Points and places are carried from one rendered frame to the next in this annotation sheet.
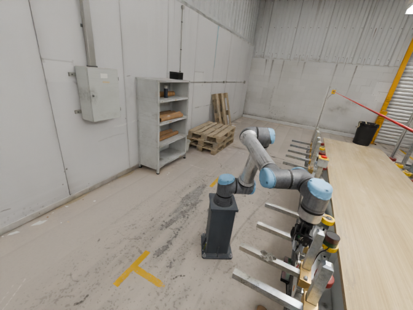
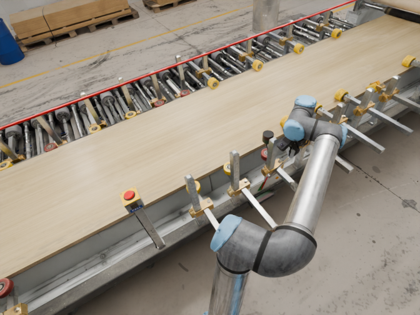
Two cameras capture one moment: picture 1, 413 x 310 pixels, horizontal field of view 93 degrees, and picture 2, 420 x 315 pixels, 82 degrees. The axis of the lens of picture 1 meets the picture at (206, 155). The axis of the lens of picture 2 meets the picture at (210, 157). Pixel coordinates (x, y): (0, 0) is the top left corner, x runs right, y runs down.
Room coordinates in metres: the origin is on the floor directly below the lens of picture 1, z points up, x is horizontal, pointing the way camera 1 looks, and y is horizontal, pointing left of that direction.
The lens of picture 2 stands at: (1.61, -0.26, 2.03)
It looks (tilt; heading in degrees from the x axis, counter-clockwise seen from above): 49 degrees down; 221
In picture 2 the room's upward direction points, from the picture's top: 8 degrees counter-clockwise
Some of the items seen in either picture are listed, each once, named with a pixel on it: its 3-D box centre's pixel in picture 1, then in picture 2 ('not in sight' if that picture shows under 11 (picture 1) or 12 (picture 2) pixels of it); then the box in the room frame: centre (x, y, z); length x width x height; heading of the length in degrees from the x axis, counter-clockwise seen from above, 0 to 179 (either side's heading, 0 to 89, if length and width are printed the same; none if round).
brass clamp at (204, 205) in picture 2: not in sight; (200, 208); (1.15, -0.77, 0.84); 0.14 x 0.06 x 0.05; 154
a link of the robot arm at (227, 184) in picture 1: (226, 184); not in sight; (1.58, -0.21, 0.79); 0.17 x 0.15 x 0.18; 95
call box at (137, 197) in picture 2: (322, 162); (132, 200); (1.41, -0.90, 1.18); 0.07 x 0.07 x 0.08; 64
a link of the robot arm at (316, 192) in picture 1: (316, 195); (303, 110); (0.69, -0.46, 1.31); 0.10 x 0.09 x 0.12; 5
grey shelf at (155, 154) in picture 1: (164, 124); not in sight; (3.48, 0.82, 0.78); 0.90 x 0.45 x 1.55; 155
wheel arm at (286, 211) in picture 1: (294, 214); (211, 219); (1.17, -0.69, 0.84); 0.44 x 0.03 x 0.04; 64
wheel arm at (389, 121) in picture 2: not in sight; (372, 111); (0.03, -0.18, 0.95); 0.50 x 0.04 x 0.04; 64
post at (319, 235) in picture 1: (306, 266); (269, 167); (0.72, -0.57, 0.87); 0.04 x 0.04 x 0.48; 64
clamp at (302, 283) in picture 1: (305, 274); (272, 167); (0.70, -0.56, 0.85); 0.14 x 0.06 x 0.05; 154
